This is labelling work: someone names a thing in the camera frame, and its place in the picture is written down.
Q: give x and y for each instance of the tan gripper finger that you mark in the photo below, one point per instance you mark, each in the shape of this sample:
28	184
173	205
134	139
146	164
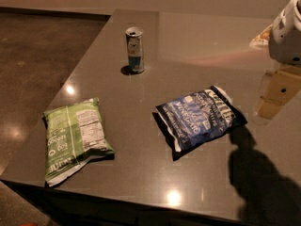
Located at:
277	89

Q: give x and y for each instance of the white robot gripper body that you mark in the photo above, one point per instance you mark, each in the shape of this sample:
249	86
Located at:
287	37

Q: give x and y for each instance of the blue chip bag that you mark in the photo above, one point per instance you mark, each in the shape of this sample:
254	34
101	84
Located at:
200	117

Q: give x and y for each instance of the green chip bag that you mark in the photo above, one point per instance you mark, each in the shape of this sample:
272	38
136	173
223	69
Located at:
74	136

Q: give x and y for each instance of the pale object behind gripper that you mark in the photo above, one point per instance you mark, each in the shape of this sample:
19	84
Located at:
261	41

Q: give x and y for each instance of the silver blue drink can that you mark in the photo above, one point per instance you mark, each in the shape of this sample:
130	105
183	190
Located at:
134	39

